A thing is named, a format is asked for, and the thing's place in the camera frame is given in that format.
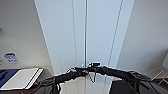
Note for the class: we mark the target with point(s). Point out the blue cloth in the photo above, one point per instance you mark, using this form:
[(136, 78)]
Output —
[(4, 77)]

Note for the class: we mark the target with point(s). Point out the white blue wall sign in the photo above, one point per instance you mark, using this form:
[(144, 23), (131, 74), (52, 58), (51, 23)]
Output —
[(10, 58)]

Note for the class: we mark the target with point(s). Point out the white table orange legs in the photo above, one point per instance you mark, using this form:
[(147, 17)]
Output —
[(20, 78)]

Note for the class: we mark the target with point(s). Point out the white wardrobe body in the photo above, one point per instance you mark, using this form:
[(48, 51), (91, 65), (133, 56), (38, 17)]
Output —
[(41, 33)]

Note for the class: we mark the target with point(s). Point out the white wardrobe door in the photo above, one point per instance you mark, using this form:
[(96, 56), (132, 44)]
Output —
[(63, 33), (101, 33)]

